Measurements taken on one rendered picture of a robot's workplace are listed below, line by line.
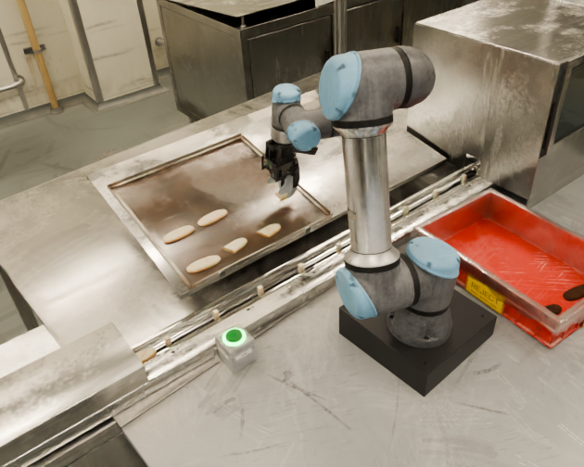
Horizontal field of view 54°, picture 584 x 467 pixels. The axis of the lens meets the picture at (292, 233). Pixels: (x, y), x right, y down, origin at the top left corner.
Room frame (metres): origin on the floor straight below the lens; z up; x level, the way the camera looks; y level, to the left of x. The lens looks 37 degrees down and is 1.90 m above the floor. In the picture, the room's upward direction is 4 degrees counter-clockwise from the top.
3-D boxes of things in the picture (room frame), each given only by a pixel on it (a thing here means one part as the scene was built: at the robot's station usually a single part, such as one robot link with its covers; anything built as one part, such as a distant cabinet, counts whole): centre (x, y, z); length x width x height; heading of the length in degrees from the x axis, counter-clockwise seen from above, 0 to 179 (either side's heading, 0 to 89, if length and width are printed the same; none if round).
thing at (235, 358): (0.93, 0.16, 0.84); 0.08 x 0.08 x 0.11; 35
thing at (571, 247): (1.17, -0.61, 0.88); 0.49 x 0.34 x 0.10; 32
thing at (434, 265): (0.93, -0.29, 1.06); 0.13 x 0.12 x 0.14; 109
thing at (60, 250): (1.77, 0.07, 0.41); 1.80 x 1.16 x 0.82; 129
